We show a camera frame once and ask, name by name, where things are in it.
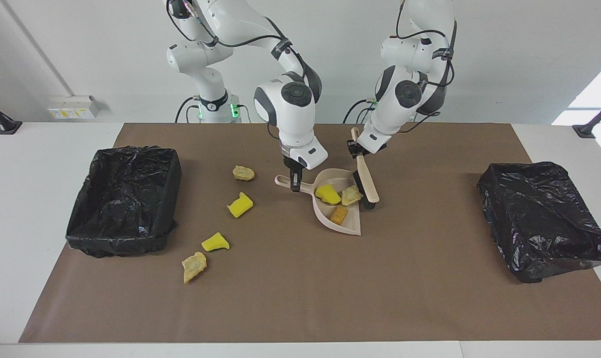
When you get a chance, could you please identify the beige hand brush black bristles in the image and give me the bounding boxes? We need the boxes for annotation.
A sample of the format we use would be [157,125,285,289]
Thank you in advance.
[350,127,381,209]

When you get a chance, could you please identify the yellow sponge piece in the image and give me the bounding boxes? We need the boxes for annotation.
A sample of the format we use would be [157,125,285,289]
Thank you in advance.
[227,192,254,218]
[315,184,342,205]
[201,232,230,252]

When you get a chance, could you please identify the beige plastic dustpan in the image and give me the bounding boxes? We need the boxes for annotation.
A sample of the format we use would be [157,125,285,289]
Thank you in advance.
[274,168,363,236]

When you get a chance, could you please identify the black bag lined bin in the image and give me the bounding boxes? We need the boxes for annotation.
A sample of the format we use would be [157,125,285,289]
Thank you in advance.
[477,161,601,284]
[65,145,182,258]

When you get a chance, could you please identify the brown paper table mat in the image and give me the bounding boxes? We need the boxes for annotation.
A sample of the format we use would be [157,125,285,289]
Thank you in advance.
[19,123,601,344]

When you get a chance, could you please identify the black clamp stand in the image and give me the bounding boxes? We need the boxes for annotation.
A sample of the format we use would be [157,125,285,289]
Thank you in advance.
[572,96,601,139]
[0,95,22,135]

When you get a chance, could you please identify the black base power cable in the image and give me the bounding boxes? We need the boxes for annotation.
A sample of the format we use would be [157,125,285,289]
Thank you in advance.
[343,98,378,124]
[175,96,201,123]

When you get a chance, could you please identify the dark left arm cable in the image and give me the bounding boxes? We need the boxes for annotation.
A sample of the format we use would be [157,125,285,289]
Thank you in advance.
[395,0,458,135]

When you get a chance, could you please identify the white wall socket box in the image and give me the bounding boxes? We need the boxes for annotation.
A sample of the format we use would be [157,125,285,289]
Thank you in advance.
[48,95,100,120]

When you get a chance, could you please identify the white wall cable conduit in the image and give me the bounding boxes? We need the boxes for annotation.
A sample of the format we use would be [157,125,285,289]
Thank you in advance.
[1,0,75,98]

